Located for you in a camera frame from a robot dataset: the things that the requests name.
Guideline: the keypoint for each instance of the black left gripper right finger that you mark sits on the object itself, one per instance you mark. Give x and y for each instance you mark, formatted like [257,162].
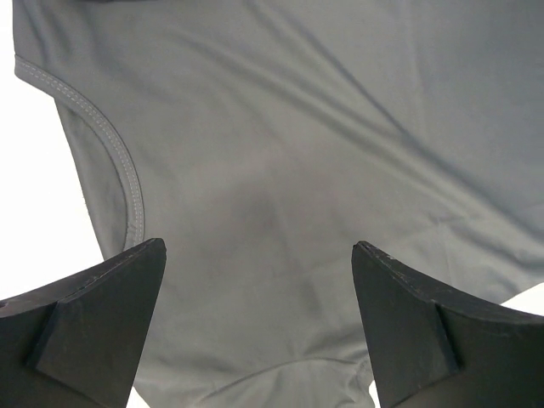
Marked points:
[432,345]

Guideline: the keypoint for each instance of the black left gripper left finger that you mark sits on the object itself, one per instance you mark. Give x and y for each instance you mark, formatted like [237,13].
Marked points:
[77,342]

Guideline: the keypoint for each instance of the grey t shirt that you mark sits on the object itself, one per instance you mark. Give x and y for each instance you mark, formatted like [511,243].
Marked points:
[262,139]

